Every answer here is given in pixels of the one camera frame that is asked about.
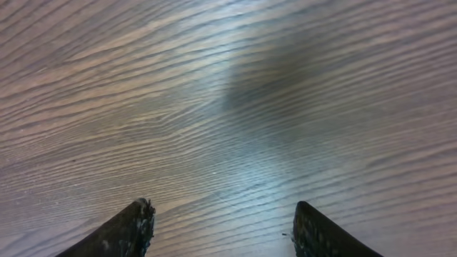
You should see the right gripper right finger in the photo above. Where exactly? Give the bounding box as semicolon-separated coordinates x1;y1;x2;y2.
292;201;382;257

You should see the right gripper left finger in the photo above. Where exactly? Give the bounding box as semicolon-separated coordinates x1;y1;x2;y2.
56;198;156;257

